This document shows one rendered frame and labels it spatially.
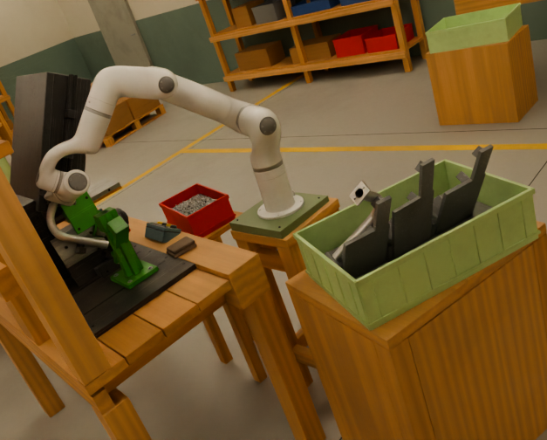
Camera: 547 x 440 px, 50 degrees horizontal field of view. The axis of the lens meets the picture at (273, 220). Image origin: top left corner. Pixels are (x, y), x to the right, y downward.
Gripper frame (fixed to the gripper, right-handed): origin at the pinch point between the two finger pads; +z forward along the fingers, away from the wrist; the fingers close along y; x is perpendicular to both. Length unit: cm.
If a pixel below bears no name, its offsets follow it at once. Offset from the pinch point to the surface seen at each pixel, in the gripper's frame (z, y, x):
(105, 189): 14.0, -20.3, -14.0
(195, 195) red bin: 27, -65, -29
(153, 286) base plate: -26, -34, 27
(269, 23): 366, -260, -401
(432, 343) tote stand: -101, -92, 36
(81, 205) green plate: 2.9, -10.3, -1.8
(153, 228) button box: 3.1, -40.0, -1.1
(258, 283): -47, -64, 21
